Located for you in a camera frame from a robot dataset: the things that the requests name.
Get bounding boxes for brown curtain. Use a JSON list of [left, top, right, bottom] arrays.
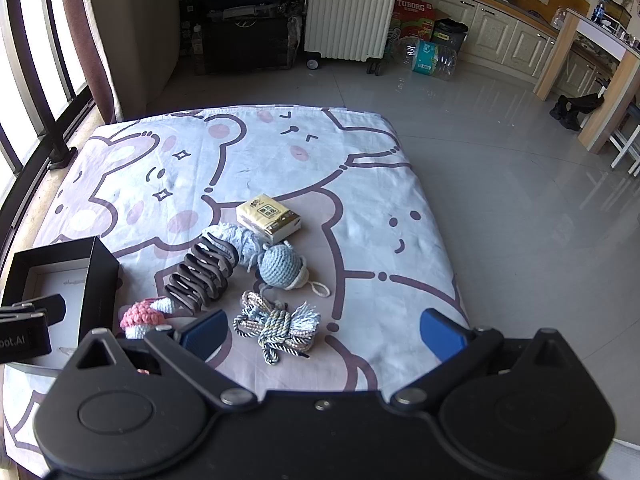
[[56, 0, 182, 126]]

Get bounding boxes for white stool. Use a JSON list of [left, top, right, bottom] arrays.
[[610, 104, 640, 177]]

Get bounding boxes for black shoes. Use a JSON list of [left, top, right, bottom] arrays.
[[549, 92, 606, 132]]

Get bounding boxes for pink crochet mushroom toy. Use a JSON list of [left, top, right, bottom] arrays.
[[118, 296, 177, 342]]

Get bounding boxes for brown hair claw clip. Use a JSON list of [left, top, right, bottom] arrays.
[[163, 239, 241, 312]]

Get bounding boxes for blue crochet ball toy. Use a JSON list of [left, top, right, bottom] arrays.
[[257, 241, 331, 297]]

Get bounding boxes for yellow tissue pack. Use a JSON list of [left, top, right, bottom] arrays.
[[235, 193, 303, 242]]

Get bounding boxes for wooden table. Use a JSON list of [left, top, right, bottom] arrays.
[[532, 6, 640, 155]]

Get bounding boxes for pack of water bottles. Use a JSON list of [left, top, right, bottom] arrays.
[[395, 36, 458, 82]]

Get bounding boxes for cartoon bear printed blanket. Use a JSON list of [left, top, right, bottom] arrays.
[[0, 104, 471, 480]]

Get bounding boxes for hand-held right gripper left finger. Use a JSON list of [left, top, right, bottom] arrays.
[[60, 308, 261, 409]]

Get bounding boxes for braided rope bundle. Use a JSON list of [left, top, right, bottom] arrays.
[[232, 290, 321, 366]]

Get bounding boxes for dark window railing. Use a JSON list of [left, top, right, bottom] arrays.
[[0, 0, 96, 176]]

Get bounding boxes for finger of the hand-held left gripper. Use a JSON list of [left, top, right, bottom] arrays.
[[0, 296, 68, 323]]

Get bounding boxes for cream kitchen cabinets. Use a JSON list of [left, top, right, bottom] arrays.
[[400, 0, 611, 96]]

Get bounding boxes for dark luggage pile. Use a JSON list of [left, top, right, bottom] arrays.
[[178, 0, 306, 76]]

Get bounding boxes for light blue fluffy scrunchie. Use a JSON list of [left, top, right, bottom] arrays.
[[201, 222, 262, 267]]

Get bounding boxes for black storage box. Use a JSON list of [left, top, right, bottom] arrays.
[[0, 236, 121, 368]]

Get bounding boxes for black trash bin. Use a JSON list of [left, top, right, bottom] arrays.
[[431, 18, 469, 56]]

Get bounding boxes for red and green cardboard box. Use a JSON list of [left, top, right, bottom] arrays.
[[387, 0, 437, 56]]

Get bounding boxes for white ribbed suitcase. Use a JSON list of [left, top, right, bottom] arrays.
[[303, 0, 402, 73]]

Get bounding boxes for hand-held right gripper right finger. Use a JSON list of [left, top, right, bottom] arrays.
[[387, 308, 588, 411]]

